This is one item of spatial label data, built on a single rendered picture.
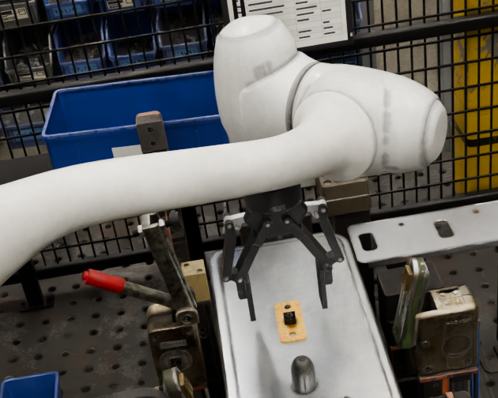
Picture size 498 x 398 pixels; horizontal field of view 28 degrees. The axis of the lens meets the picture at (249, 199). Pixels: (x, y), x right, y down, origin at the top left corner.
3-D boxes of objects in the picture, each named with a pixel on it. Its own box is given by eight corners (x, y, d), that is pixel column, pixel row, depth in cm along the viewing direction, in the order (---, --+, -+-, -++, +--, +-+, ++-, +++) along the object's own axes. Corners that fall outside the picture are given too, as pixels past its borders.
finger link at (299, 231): (275, 205, 132) (284, 200, 131) (322, 256, 137) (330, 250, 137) (279, 223, 128) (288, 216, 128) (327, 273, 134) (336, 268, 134)
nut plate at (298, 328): (307, 339, 137) (307, 333, 137) (280, 343, 137) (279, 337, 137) (299, 301, 144) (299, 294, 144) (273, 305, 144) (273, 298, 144)
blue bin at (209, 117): (236, 182, 167) (226, 114, 160) (58, 202, 168) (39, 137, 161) (235, 132, 180) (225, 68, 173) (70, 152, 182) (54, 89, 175)
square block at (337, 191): (381, 346, 177) (370, 179, 157) (337, 354, 177) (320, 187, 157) (371, 317, 184) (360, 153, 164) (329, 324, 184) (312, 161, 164)
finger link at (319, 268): (315, 257, 137) (320, 257, 137) (318, 296, 141) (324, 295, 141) (318, 270, 134) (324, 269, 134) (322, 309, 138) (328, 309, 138)
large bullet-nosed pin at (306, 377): (319, 399, 130) (315, 363, 126) (296, 403, 130) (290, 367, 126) (315, 382, 132) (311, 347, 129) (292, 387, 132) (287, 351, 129)
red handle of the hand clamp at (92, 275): (195, 311, 135) (85, 278, 130) (189, 322, 136) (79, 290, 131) (193, 291, 138) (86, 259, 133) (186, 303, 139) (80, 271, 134)
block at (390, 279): (454, 425, 160) (453, 292, 145) (386, 437, 160) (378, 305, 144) (439, 383, 168) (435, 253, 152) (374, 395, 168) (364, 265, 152)
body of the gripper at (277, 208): (240, 196, 123) (249, 254, 128) (307, 184, 124) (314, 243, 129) (234, 164, 129) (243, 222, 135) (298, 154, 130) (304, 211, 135)
